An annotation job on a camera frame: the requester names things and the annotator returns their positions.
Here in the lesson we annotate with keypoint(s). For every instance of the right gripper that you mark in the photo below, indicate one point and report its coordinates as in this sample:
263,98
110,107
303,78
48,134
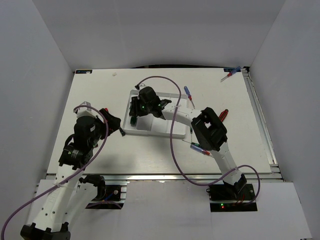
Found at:
135,110

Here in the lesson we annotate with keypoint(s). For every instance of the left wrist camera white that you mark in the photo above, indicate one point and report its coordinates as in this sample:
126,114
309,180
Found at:
84,111

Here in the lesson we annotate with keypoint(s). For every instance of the white compartment tray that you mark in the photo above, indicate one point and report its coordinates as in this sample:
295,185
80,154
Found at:
151,126

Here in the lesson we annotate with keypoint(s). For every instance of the black green precision screwdriver front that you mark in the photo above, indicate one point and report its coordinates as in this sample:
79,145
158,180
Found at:
192,143

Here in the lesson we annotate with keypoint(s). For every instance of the blue screwdriver front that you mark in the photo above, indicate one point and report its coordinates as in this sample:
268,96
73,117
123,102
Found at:
200,150

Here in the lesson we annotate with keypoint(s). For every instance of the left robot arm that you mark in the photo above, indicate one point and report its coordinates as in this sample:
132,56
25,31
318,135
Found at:
71,192

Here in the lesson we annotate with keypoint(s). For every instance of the blue screwdriver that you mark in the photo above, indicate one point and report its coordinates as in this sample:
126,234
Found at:
200,150
188,93

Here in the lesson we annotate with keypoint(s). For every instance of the black green precision screwdriver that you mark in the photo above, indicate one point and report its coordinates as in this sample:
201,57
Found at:
122,132
190,131
192,143

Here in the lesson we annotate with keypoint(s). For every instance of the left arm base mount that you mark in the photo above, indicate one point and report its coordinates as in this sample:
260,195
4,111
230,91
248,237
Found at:
107,196

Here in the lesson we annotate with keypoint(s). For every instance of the blue screwdriver back corner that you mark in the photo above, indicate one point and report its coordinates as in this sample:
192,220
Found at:
231,73

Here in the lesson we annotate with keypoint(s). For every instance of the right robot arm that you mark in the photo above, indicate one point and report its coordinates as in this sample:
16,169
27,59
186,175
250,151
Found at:
210,132

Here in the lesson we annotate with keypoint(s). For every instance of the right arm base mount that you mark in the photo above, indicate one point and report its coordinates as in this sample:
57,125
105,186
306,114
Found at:
223,201

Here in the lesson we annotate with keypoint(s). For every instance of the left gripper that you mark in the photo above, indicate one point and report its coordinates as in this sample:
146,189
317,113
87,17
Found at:
113,122

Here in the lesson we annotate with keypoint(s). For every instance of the long green screwdriver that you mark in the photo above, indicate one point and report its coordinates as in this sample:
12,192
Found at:
133,121

